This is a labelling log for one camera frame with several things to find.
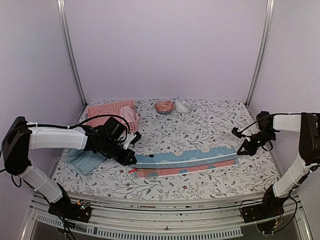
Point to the front aluminium rail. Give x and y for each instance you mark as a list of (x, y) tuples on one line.
[(203, 219)]

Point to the pink plastic basket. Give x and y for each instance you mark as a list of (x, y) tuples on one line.
[(105, 111)]

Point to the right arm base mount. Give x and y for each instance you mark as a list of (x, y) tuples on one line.
[(265, 210)]

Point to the red patterned bowl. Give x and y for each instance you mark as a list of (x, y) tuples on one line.
[(164, 107)]

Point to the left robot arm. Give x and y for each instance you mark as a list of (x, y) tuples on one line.
[(24, 136)]

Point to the white tipped bowl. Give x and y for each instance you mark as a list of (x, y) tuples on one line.
[(182, 106)]

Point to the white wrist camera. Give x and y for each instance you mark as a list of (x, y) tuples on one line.
[(239, 133), (131, 139)]

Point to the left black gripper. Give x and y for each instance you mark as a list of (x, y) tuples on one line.
[(124, 161)]

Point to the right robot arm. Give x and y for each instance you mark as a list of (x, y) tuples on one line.
[(307, 127)]

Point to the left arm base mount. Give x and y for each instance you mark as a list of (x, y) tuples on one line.
[(66, 209)]

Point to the pink terry towel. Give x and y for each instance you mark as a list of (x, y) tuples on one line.
[(128, 114)]

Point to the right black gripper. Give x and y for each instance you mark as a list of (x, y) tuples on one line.
[(251, 150)]

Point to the aluminium frame post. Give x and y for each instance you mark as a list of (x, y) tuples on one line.
[(61, 7), (261, 51)]

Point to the plain teal folded towel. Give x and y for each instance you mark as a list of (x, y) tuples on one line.
[(83, 161)]

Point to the left aluminium frame post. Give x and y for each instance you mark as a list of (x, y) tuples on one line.
[(61, 7)]

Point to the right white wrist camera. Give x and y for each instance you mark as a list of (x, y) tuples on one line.
[(239, 133)]

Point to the blue patterned towel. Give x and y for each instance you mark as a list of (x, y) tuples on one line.
[(182, 162)]

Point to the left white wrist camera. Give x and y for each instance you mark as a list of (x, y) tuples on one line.
[(131, 139)]

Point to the right aluminium frame post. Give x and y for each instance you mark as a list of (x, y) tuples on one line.
[(261, 51)]

